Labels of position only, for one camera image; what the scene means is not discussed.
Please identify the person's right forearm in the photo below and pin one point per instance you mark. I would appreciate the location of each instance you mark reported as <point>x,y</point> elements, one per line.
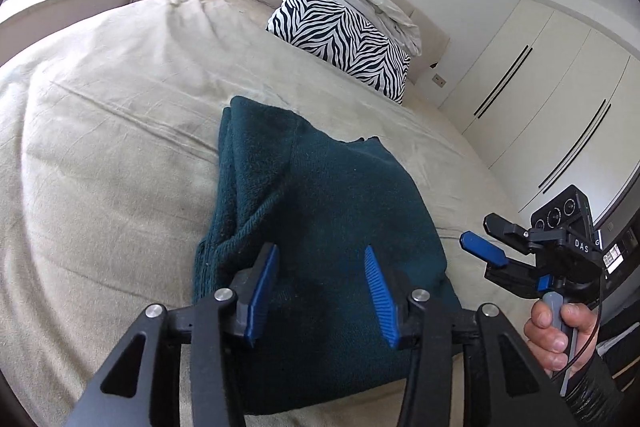
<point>597,397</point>

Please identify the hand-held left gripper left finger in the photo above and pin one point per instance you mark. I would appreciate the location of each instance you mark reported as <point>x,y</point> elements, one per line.
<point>262,292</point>

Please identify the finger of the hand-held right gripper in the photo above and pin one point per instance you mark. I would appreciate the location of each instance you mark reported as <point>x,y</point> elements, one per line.
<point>505,227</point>
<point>482,247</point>

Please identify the white bay window bench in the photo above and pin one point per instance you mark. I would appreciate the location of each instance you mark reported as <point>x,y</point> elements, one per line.
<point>65,7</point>

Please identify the white wardrobe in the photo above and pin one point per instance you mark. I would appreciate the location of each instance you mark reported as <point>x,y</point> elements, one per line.
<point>550,72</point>

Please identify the person's right hand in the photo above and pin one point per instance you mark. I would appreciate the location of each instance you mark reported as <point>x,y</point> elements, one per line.
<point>542,329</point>

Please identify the zebra print pillow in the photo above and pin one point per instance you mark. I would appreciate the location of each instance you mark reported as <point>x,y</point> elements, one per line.
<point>340,37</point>

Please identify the dark green towel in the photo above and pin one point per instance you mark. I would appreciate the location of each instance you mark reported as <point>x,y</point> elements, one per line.
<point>325,197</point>

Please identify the bed with beige sheet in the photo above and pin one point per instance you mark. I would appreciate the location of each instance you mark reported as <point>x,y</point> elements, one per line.
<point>100,132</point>

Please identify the wall outlet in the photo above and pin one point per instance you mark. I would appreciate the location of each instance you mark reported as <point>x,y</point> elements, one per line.
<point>440,80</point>

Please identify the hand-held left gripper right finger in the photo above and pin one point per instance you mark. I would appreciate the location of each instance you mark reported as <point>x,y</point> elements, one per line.
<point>380,297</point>

